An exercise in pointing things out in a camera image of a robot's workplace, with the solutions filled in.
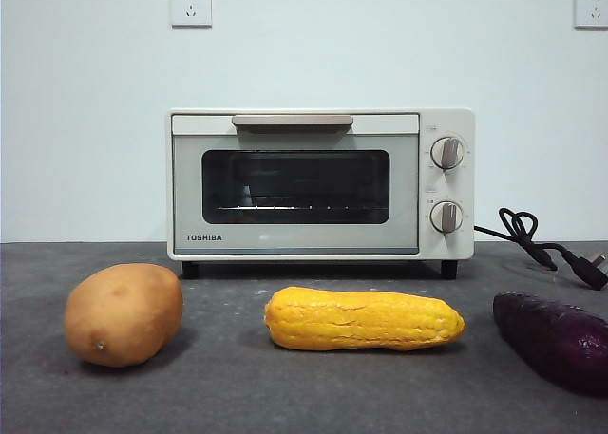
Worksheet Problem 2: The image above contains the purple eggplant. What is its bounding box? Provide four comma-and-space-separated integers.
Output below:
492, 291, 608, 398

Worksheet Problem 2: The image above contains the metal wire oven rack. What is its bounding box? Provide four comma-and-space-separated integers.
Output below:
216, 203, 389, 214

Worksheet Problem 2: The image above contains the white oven knob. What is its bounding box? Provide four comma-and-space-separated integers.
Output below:
430, 136, 466, 172
430, 199, 465, 235

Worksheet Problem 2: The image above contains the black power cable with plug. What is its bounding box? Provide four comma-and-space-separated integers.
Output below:
473, 207, 608, 292

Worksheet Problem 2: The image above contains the oven door with tan handle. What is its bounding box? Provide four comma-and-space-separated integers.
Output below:
171, 113, 421, 255

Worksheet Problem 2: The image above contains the brown potato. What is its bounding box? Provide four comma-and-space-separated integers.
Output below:
64, 262, 184, 368

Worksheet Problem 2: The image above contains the white wall socket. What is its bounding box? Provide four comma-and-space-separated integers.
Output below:
171, 0, 214, 29
573, 0, 608, 30

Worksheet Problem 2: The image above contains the yellow corn cob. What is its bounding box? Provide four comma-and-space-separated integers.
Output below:
263, 286, 467, 352

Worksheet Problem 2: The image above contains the white Toshiba toaster oven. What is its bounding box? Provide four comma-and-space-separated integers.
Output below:
166, 107, 476, 280

